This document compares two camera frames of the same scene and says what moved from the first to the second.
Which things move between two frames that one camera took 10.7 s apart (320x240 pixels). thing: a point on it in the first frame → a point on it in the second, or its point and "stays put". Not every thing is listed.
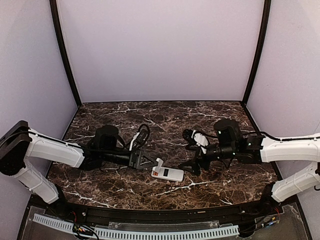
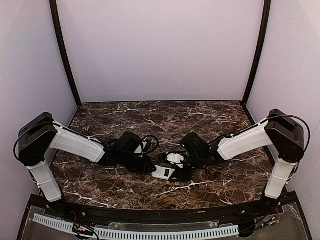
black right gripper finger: x=192 y=166 → x=175 y=177
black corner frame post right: x=261 y=51 stays put
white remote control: x=169 y=173 stays put
